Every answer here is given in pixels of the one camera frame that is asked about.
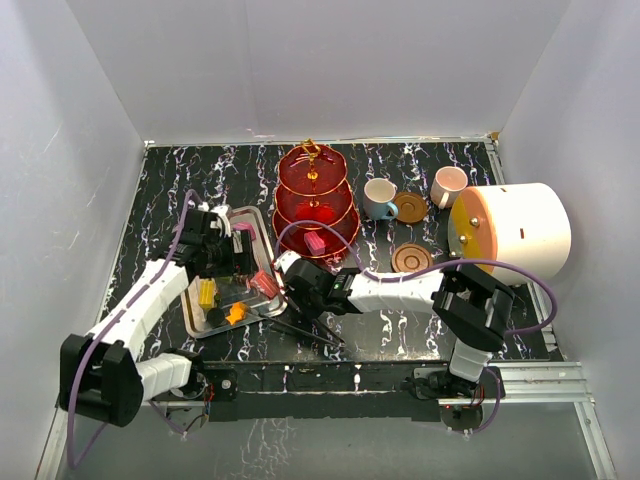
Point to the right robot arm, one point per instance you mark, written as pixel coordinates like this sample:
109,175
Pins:
472,304

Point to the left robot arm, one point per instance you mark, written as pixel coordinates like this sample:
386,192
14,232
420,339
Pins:
101,376

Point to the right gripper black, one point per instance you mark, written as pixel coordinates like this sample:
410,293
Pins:
310,313

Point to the brown saucer near cups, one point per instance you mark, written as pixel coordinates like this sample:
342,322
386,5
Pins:
412,207

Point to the pink and white teacup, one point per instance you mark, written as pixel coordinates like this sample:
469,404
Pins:
448,182

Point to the magenta cake slice back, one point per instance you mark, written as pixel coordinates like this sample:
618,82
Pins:
243,226

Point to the pink cake slice front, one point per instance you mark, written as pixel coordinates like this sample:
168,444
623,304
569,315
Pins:
314,243

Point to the red three-tier dessert stand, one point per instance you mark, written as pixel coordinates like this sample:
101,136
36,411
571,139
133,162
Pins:
314,193

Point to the yellow cake slice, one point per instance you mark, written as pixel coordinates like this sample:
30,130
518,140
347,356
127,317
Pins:
207,294

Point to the red pink cake slice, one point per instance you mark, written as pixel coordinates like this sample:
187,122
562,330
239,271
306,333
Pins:
266,284

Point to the black round cookie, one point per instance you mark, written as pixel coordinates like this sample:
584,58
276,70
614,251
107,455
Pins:
215,317

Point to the blue and white teacup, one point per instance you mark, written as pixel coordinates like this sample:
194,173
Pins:
378,196

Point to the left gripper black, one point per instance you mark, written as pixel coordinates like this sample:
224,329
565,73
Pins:
238,263

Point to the orange fish cookie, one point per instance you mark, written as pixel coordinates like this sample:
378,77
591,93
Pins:
237,313

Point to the stainless steel tray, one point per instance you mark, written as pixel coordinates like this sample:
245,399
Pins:
236,288

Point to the brown saucer front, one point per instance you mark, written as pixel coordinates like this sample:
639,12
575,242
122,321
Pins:
410,257

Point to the large white cylinder container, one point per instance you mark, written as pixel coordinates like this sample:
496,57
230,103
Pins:
520,224

